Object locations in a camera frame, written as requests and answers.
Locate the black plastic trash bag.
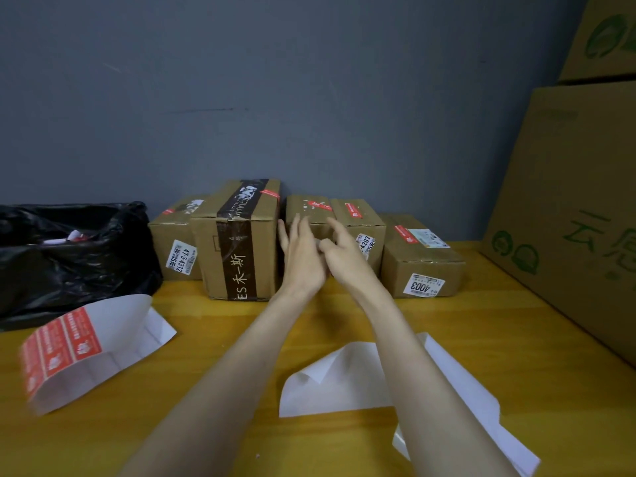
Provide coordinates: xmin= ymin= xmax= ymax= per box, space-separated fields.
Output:
xmin=0 ymin=201 xmax=164 ymax=333

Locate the white printed price label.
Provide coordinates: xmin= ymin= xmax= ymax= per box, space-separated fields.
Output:
xmin=355 ymin=233 xmax=376 ymax=262
xmin=165 ymin=239 xmax=198 ymax=276

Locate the red sticker label strip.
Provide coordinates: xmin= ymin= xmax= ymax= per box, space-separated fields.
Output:
xmin=19 ymin=294 xmax=178 ymax=417

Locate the large green printed carton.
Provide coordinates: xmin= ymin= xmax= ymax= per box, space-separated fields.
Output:
xmin=557 ymin=0 xmax=636 ymax=84
xmin=479 ymin=81 xmax=636 ymax=368

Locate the long brown cardboard box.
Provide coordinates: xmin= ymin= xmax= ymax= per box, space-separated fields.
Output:
xmin=380 ymin=214 xmax=466 ymax=299

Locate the person's left forearm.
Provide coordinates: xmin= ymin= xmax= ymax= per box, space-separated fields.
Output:
xmin=119 ymin=288 xmax=319 ymax=477

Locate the white end label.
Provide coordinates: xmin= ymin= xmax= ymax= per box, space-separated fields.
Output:
xmin=403 ymin=273 xmax=446 ymax=299

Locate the person's right hand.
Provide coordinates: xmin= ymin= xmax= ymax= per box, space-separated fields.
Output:
xmin=317 ymin=217 xmax=391 ymax=307

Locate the white backing paper strip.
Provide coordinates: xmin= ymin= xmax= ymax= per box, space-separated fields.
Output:
xmin=278 ymin=332 xmax=541 ymax=477

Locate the person's left hand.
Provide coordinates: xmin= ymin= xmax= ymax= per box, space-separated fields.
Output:
xmin=277 ymin=213 xmax=329 ymax=301

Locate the white barcode label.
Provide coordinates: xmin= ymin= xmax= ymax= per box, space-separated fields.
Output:
xmin=407 ymin=228 xmax=451 ymax=249

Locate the small brown cardboard box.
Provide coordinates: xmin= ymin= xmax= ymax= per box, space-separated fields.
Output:
xmin=284 ymin=195 xmax=335 ymax=244
xmin=148 ymin=195 xmax=209 ymax=282
xmin=330 ymin=199 xmax=387 ymax=279

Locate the person's right forearm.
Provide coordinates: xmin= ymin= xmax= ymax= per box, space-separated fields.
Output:
xmin=355 ymin=290 xmax=520 ymax=477

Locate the box with black tape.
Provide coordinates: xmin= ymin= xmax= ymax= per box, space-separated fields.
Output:
xmin=190 ymin=179 xmax=282 ymax=301

